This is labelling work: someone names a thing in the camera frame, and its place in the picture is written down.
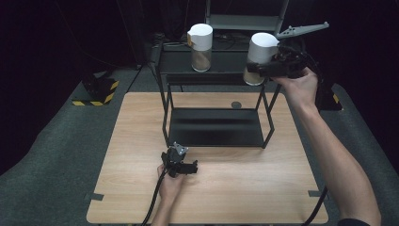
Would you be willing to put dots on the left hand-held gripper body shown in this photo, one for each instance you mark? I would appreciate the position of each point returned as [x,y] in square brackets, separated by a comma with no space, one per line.
[177,163]

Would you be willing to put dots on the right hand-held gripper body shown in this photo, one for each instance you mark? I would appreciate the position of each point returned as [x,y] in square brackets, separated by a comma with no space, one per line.
[288,64]

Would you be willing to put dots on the black metal shelf rack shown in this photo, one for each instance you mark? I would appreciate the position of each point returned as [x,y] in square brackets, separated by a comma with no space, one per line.
[216,125]

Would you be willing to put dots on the person's left hand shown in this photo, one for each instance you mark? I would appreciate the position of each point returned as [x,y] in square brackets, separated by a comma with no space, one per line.
[171,186]

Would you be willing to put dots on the person's right hand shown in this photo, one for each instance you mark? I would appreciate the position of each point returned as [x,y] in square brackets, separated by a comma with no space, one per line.
[299,89]

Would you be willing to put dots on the round grey sticker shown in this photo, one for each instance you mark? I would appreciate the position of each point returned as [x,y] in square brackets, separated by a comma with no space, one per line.
[236,104]

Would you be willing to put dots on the yellow black striped stand base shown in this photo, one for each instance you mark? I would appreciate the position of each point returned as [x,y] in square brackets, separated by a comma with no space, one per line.
[329,94]
[100,89]

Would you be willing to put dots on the grey tape strip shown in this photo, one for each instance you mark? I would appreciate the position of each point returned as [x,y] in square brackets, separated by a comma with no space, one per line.
[316,193]
[94,196]

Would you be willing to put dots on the grey metal frame shelf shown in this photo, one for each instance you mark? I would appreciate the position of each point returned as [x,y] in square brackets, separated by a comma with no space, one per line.
[244,22]

